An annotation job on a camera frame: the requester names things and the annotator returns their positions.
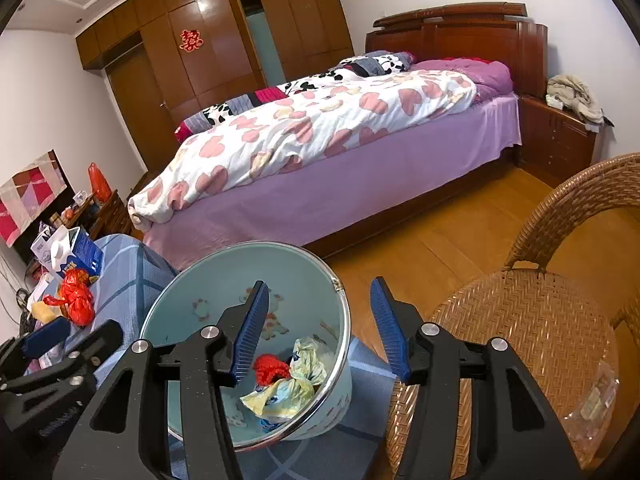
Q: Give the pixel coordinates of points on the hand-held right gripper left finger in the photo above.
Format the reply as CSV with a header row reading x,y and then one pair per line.
x,y
247,340

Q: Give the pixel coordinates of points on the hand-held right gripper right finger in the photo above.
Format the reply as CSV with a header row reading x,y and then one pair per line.
x,y
390,330

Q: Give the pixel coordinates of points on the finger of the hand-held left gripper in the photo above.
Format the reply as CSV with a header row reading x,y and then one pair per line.
x,y
75,357
47,335

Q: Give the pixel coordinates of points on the yellow snack wrapper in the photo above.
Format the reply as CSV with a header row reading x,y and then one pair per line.
x,y
46,312

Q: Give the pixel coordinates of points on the red foam fruit net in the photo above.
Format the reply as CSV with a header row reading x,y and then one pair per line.
x,y
270,369

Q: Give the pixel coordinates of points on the red plastic bag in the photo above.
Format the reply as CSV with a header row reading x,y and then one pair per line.
x,y
75,300

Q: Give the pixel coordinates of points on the pale green plastic bag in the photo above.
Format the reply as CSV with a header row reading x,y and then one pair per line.
x,y
300,367

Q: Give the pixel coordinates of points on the light blue enamel bucket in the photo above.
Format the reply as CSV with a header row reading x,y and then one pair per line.
x,y
200,280

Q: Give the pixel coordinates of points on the white milk carton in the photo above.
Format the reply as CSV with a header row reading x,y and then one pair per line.
x,y
42,252

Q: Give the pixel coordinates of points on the blue milk carton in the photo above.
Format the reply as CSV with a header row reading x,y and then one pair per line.
x,y
82,255

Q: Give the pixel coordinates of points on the brown wicker chair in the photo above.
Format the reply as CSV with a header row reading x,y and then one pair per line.
x,y
525,330

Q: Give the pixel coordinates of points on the television with red-white cover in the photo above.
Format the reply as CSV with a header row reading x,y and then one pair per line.
x,y
30,195

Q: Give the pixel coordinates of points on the wooden bed with purple sheet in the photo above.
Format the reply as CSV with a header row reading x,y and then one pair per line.
x,y
350,185

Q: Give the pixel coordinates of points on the orange plastic bag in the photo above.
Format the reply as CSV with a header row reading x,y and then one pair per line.
x,y
100,185

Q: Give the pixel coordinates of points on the white heart print quilt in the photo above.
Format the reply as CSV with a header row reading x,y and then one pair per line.
x,y
310,130

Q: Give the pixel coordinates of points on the clear plastic bag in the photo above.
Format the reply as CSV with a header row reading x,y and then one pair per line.
x,y
592,410

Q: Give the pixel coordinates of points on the brown wooden door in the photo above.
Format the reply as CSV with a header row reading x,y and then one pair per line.
x,y
135,105

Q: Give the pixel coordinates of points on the wooden nightstand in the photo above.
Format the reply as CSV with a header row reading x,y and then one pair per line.
x,y
555,140

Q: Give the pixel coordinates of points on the patchwork cow print blanket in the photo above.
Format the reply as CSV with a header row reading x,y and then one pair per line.
x,y
310,82

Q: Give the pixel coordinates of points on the purple blanket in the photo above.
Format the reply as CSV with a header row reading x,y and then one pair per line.
x,y
475,75

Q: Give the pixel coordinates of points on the grey crumpled clothes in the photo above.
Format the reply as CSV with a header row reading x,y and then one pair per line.
x,y
575,95

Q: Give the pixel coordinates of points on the red paper cutout decoration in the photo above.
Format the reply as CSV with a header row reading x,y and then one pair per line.
x,y
191,41

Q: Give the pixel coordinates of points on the brown wooden wardrobe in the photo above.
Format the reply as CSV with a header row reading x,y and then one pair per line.
x,y
210,5

